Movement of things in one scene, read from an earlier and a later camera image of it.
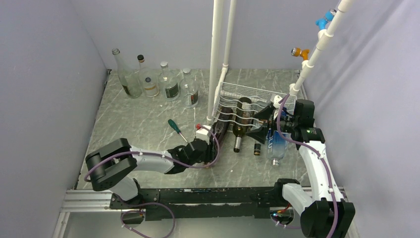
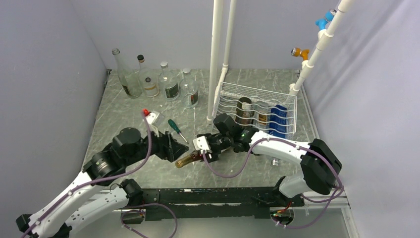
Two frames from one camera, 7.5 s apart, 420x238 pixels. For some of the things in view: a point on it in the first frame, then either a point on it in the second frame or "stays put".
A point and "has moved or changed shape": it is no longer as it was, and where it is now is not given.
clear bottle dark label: [130, 78] stays put
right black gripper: [259, 134] → [213, 153]
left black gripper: [207, 156] → [169, 148]
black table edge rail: [200, 203] stays put
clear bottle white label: [150, 79] stays put
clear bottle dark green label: [189, 88] stays put
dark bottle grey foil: [243, 121] stays put
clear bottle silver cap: [169, 83] stays put
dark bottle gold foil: [222, 126] has moved or changed shape
